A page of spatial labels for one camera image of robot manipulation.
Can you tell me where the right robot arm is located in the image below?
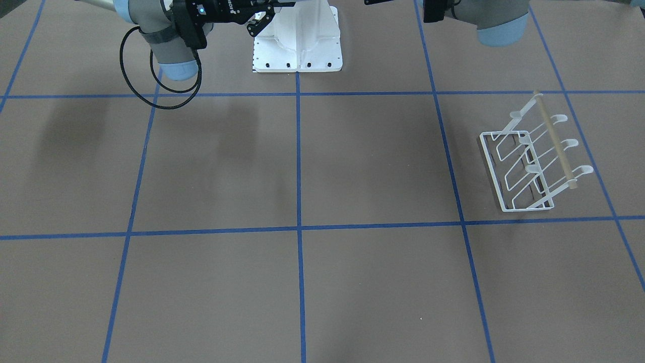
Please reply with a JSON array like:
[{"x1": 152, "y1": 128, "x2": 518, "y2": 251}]
[{"x1": 87, "y1": 1, "x2": 296, "y2": 81}]

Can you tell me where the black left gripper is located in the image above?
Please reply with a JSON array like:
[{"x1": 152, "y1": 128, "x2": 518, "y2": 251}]
[{"x1": 364, "y1": 0, "x2": 454, "y2": 23}]

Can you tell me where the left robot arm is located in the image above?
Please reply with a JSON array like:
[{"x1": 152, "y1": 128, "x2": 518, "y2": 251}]
[{"x1": 414, "y1": 1, "x2": 531, "y2": 47}]

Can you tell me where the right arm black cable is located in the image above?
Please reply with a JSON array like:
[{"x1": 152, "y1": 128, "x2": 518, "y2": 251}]
[{"x1": 119, "y1": 25, "x2": 203, "y2": 110}]

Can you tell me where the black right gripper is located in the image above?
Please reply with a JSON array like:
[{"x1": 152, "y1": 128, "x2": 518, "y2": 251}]
[{"x1": 197, "y1": 0, "x2": 297, "y2": 37}]

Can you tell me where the white wire cup holder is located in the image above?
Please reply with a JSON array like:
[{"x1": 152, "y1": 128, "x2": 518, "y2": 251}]
[{"x1": 479, "y1": 90, "x2": 595, "y2": 212}]

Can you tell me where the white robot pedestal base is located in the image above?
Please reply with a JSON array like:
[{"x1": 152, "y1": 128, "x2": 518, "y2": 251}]
[{"x1": 252, "y1": 1, "x2": 343, "y2": 73}]

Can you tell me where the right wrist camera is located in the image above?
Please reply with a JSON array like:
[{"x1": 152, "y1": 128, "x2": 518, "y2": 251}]
[{"x1": 170, "y1": 1, "x2": 207, "y2": 50}]

